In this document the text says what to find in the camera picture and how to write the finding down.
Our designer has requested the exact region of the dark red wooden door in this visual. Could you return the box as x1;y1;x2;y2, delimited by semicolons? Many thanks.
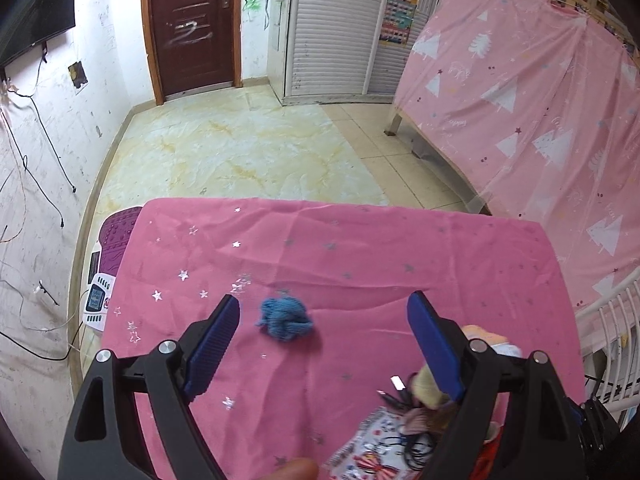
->
141;0;242;104

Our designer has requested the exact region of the blue knitted sock ball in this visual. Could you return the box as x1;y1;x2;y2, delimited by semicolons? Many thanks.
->
256;296;314;342

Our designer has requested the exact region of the pink tree-print bed curtain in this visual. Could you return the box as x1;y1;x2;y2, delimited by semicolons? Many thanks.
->
394;0;639;307

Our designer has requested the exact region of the black cable bundle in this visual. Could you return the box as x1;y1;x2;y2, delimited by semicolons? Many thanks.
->
376;388;440;472

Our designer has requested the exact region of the purple white massage device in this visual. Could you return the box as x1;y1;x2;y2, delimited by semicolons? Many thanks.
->
82;206;142;333

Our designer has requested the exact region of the white metal rail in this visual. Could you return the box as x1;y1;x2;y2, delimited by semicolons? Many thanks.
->
576;270;639;422

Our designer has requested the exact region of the person's left hand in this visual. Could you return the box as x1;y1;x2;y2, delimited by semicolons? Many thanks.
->
262;458;319;480

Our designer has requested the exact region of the colourful wall poster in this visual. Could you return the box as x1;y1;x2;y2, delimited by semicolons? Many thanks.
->
378;0;419;44

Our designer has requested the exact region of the Hello Kitty plastic bag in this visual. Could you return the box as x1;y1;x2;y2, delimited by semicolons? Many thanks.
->
323;408;435;480

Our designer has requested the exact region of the brown hair tie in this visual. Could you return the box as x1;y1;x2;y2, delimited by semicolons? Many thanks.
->
399;404;459;436

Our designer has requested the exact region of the pink star tablecloth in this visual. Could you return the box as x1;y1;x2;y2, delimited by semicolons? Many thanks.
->
102;198;585;479

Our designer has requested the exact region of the black wall television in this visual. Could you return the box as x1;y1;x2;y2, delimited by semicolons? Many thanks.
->
1;0;76;68

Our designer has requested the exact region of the yellow-green sock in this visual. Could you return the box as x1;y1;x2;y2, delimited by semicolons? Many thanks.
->
411;364;449;410

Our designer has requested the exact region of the white louvered wardrobe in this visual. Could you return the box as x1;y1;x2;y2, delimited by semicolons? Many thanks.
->
268;0;439;105

